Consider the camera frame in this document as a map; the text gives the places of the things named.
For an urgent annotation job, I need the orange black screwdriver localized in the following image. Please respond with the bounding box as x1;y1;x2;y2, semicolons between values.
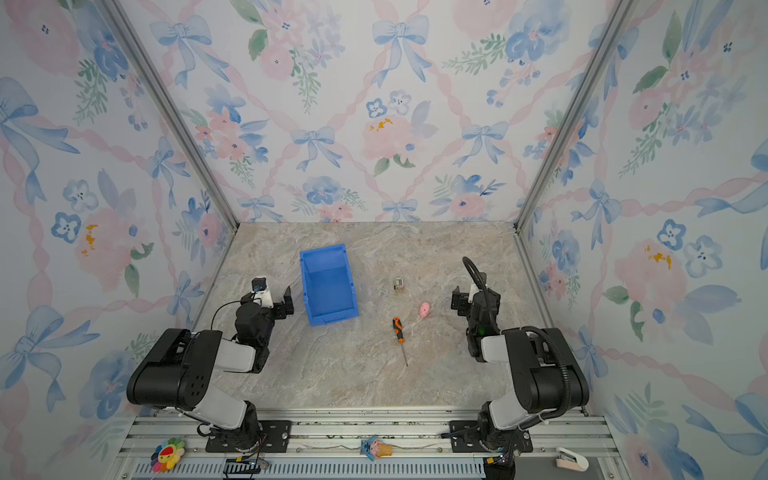
392;317;409;366

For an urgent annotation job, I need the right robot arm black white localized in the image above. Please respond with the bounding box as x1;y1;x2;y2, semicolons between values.
441;287;590;455

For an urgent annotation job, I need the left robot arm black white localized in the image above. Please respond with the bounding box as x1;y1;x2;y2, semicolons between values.
126;277;294;454

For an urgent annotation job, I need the blue plastic bin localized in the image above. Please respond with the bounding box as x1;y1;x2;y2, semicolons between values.
299;244;359;327

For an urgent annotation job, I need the pink pig toy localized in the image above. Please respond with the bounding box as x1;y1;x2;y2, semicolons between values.
418;302;431;319

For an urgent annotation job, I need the rainbow flower toy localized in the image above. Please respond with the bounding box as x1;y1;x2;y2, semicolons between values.
150;438;185;473

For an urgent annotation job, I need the ice cream cone toy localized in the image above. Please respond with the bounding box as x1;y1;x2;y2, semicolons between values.
361;436;393;461

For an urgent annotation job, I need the white pink stapler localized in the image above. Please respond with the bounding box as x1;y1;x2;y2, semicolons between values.
555;447;590;473

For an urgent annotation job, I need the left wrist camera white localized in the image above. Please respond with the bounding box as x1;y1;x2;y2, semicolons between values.
251;277;274;308

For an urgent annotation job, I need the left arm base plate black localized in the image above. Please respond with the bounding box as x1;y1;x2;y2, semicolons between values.
205;420;293;454

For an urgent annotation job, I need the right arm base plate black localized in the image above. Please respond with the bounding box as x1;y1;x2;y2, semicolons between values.
441;420;533;456

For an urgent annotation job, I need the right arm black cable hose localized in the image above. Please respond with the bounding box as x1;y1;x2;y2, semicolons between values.
461;256;572;421

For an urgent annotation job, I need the aluminium rail frame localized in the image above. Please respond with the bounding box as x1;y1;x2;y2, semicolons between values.
106;407;629;479

